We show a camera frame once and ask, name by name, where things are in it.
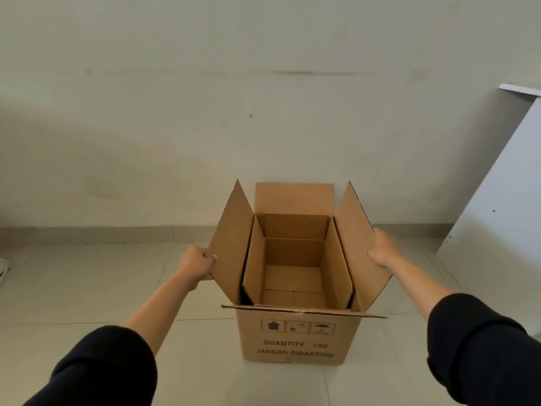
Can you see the person's left forearm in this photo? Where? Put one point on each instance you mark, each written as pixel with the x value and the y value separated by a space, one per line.
pixel 101 355

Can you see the person's right thumb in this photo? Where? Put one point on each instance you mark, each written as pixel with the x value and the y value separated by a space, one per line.
pixel 373 254

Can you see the brown cardboard box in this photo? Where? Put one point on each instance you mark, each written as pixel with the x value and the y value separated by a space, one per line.
pixel 296 274

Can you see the person's left thumb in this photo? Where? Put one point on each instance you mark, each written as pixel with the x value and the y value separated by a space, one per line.
pixel 208 259

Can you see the person's right hand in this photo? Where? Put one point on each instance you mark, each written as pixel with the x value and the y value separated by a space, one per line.
pixel 382 248

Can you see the person's right forearm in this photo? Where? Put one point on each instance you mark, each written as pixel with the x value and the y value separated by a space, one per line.
pixel 460 334

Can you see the person's left hand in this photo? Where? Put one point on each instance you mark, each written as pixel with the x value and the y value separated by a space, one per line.
pixel 193 262

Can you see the white furniture panel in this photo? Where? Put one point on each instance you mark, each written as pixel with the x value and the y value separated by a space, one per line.
pixel 501 207

